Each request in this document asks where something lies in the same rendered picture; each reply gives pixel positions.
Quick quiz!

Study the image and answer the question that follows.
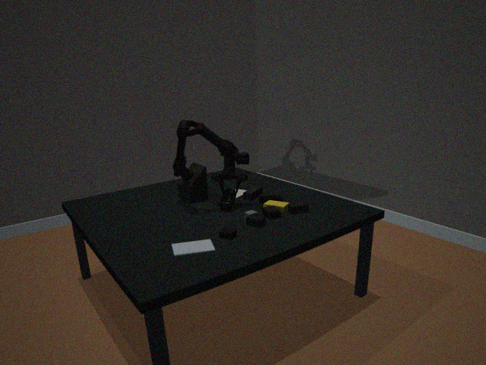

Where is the yellow rectangular block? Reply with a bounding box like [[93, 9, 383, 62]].
[[263, 200, 290, 213]]

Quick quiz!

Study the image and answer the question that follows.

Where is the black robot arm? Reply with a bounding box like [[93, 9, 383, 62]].
[[173, 120, 249, 182]]

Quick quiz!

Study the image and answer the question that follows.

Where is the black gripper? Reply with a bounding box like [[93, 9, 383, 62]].
[[212, 164, 248, 193]]

